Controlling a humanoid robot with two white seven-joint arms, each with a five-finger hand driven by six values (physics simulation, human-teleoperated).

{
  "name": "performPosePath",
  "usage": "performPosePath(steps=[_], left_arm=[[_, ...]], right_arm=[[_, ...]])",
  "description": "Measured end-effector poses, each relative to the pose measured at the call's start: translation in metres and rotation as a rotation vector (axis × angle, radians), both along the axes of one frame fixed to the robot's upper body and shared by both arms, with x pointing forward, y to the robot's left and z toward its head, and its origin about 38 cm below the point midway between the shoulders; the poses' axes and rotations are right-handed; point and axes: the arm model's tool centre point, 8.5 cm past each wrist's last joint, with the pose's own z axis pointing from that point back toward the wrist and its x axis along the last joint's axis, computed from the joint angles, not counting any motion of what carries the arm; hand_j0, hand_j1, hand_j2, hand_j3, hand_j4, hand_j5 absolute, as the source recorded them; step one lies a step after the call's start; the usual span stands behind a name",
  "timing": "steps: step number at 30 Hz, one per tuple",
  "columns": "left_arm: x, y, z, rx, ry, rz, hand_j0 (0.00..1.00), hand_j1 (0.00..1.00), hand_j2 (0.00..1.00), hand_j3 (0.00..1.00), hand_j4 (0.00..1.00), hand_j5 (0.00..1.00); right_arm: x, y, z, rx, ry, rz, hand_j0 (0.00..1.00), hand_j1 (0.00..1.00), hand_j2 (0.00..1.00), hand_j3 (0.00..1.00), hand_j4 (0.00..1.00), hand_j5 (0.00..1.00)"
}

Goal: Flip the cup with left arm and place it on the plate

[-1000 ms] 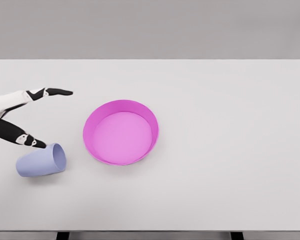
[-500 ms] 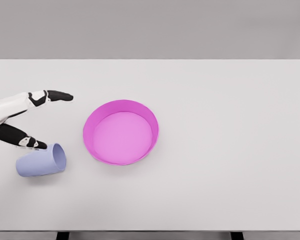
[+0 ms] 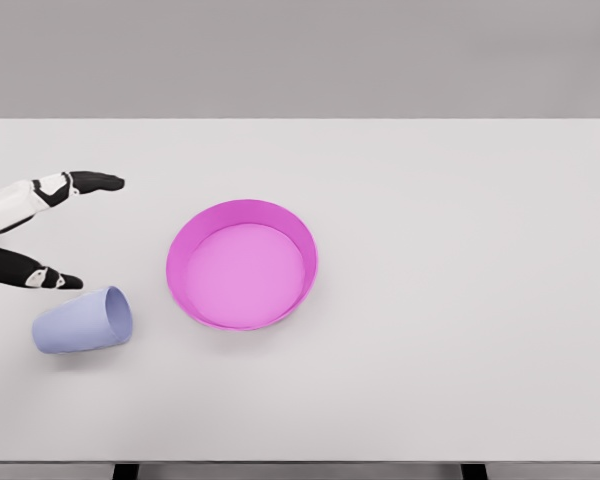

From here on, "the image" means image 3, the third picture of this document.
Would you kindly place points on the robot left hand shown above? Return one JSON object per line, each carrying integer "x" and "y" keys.
{"x": 10, "y": 207}

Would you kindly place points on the lavender cup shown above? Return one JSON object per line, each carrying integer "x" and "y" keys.
{"x": 77, "y": 322}

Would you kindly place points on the pink plate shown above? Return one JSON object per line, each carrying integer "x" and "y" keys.
{"x": 242, "y": 267}

